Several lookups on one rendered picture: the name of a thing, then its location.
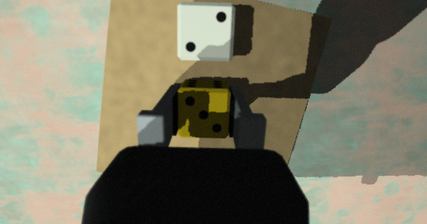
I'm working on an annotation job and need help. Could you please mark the yellow die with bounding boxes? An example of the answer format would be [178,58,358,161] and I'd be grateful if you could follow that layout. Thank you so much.
[178,79,231,139]

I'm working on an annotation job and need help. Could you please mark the grey die with black pips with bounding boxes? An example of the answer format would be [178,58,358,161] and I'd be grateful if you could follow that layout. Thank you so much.
[177,2,236,62]

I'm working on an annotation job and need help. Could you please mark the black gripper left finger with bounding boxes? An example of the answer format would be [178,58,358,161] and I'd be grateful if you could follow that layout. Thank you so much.
[137,85,180,146]

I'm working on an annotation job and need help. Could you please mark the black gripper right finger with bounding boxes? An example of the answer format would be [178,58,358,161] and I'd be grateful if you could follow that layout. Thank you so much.
[229,86,266,149]

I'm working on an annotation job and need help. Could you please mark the tan square mat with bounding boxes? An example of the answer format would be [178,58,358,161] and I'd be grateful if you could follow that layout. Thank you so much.
[96,0,332,173]

